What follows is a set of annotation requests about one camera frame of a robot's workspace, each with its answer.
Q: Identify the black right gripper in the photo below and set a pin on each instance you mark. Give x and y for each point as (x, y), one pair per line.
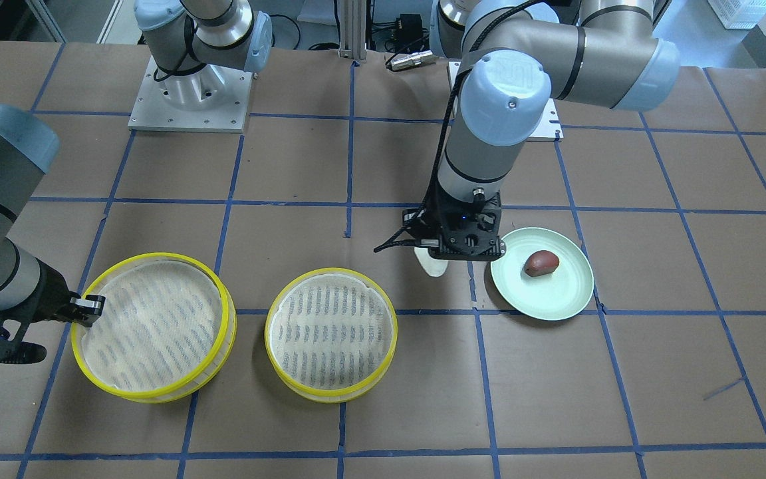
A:
(50, 295)

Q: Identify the white half-moon bun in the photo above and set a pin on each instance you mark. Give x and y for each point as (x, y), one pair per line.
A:
(432, 266)

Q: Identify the brown half-moon bun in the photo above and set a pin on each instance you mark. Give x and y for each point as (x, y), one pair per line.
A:
(540, 263)

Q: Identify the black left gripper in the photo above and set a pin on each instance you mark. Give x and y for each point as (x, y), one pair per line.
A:
(413, 218)

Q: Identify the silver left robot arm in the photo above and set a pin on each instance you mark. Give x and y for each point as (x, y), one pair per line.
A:
(513, 59)

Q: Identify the yellow bamboo steamer layer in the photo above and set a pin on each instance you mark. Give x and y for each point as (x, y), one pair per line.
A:
(167, 327)
(331, 335)

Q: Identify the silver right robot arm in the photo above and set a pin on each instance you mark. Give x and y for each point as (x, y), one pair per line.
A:
(30, 290)

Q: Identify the aluminium frame post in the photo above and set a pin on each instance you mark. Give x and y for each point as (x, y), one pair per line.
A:
(353, 22)

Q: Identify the light green round plate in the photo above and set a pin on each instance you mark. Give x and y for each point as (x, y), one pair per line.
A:
(550, 297)

